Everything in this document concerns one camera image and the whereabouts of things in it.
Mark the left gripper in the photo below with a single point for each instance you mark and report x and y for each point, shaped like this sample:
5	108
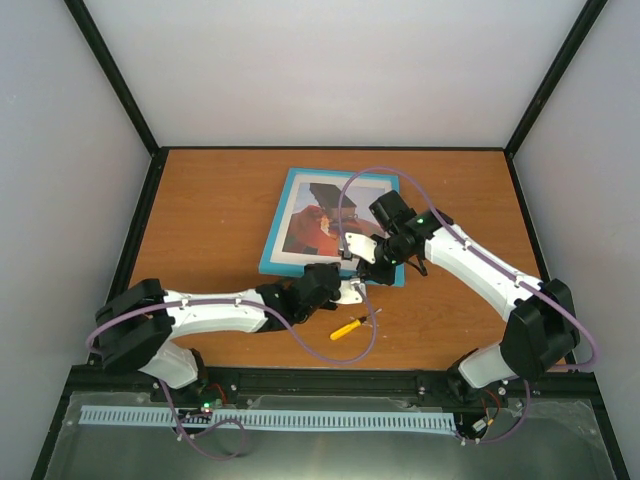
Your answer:
335	266

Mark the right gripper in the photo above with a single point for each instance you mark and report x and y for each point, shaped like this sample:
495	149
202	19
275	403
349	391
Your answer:
374	274

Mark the blue picture frame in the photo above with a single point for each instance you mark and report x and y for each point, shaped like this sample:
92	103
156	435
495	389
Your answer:
275	262

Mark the yellow handled screwdriver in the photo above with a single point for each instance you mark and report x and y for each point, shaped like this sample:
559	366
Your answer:
344	330

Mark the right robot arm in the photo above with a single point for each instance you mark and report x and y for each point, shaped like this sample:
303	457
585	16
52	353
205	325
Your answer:
539	316

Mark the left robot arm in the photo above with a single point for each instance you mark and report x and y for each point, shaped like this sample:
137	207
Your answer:
137	330

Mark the hot air balloon photo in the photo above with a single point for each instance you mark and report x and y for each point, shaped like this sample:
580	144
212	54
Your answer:
312	226

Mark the small lit circuit board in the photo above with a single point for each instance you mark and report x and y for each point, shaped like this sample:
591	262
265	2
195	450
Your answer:
210	398

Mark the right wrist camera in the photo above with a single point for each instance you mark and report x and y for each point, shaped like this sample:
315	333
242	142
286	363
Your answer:
357	245

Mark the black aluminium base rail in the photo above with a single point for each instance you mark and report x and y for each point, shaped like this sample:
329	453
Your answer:
419	387

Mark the blue slotted cable duct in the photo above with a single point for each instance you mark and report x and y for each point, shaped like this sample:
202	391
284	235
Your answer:
274	420

